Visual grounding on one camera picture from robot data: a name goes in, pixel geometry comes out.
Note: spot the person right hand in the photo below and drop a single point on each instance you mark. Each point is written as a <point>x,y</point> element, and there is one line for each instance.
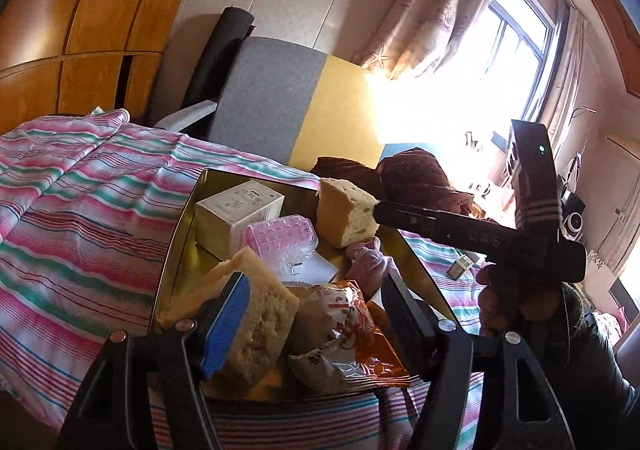
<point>493,316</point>

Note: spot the wooden wardrobe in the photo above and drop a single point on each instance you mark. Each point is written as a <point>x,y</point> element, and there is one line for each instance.
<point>70,56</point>

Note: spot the orange snack packet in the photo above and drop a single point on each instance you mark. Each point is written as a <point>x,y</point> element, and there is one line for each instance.
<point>334,346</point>

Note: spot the small green white box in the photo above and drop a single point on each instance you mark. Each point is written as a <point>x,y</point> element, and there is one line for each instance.
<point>464,262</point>

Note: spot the gold metal tray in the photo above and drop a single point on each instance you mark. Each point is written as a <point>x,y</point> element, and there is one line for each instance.
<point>187,262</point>

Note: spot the grey yellow chair back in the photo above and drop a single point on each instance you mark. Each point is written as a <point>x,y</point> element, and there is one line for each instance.
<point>290,103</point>

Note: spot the pink plastic grid box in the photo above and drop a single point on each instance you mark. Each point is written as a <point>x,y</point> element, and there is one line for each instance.
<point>283,244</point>

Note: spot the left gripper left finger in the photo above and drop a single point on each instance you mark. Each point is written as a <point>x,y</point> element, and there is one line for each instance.
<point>112,409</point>

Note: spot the patterned beige curtain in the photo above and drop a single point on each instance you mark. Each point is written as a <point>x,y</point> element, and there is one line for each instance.
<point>417,37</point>

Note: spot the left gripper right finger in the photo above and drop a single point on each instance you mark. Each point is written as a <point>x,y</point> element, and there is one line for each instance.
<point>518,409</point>

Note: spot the dark red blanket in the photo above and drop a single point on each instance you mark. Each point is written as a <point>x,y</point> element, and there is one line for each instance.
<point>412,177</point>

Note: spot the white square carton box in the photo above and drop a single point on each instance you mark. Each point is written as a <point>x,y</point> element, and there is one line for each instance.
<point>220,220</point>

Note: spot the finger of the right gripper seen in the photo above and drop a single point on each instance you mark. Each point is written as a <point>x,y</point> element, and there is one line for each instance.
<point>458,231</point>

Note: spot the black rolled mat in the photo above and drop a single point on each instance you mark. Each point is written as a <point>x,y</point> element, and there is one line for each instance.
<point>213,67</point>

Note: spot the large yellow sponge block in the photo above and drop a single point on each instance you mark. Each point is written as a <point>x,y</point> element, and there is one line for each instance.
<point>267,321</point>

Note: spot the striped pink green cloth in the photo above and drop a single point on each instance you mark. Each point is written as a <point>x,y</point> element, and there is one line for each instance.
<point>88,207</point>

